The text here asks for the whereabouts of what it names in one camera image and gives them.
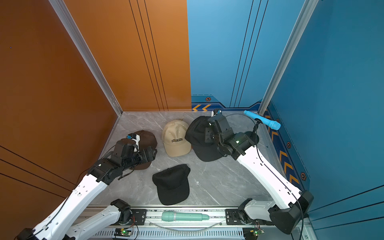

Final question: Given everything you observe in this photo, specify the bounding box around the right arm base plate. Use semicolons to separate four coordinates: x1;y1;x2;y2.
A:
225;209;255;226

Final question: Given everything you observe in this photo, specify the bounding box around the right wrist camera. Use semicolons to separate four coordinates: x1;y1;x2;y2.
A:
211;109;223;119

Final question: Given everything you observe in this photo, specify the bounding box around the blue microphone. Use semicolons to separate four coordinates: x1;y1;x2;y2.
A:
244;111;281;130

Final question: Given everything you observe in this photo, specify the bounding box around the beige cap back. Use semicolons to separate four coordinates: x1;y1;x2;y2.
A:
162;120;192;157

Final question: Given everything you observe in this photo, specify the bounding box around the brown cap back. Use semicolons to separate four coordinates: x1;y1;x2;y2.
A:
127;130;158;170

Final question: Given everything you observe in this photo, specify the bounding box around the black cap back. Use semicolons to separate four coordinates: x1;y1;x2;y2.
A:
185;116;223;162

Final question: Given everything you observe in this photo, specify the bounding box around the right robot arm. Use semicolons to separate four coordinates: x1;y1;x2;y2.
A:
206;109;314;235

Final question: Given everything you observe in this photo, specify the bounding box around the right circuit board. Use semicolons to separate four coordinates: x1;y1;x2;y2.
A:
243;228;265;240

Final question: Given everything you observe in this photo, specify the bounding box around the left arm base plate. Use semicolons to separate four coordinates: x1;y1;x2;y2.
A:
118;209;147;226

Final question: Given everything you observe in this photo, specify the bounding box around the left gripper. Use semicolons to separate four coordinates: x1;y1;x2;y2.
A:
122;145;159;173

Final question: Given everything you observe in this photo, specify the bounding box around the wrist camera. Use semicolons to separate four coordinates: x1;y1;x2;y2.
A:
127;133;141;152
211;109;223;119

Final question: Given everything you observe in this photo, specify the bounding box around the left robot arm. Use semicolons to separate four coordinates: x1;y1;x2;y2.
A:
16;139;157;240

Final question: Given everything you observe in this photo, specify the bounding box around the mint green microphone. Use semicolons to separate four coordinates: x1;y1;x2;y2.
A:
161;211;210;222

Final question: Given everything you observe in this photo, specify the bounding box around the aluminium front rail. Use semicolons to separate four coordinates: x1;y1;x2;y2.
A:
53;205;319;240

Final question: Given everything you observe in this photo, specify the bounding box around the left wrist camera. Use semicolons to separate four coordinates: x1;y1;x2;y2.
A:
127;133;141;152

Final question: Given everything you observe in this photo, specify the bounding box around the black microphone stand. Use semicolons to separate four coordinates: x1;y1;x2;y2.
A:
245;119;262;145

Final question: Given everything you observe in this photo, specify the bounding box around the black cap front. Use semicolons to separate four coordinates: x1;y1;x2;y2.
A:
152;164;191;206

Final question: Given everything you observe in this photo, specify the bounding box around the left green circuit board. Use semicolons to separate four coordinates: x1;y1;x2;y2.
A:
114;228;133;238

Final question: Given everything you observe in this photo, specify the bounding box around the black cap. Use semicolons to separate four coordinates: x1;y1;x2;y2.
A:
152;164;191;206
185;116;223;162

